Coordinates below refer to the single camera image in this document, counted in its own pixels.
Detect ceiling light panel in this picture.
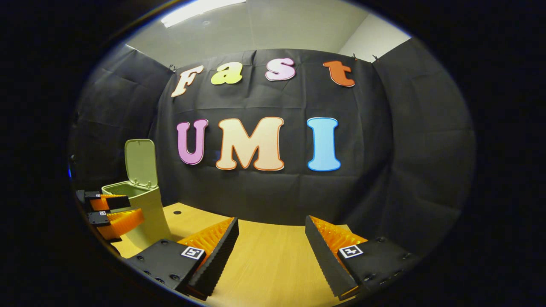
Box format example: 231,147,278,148
160,0,248,28

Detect black backdrop cloth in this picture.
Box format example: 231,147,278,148
68,38,476,256

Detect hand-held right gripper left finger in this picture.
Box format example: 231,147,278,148
127,217,240,301

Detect wooden desktop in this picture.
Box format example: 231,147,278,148
112,202,372,307

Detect pale green garbage bin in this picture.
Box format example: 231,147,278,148
101,139,172,251

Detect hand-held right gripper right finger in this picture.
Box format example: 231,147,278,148
304,215,423,300

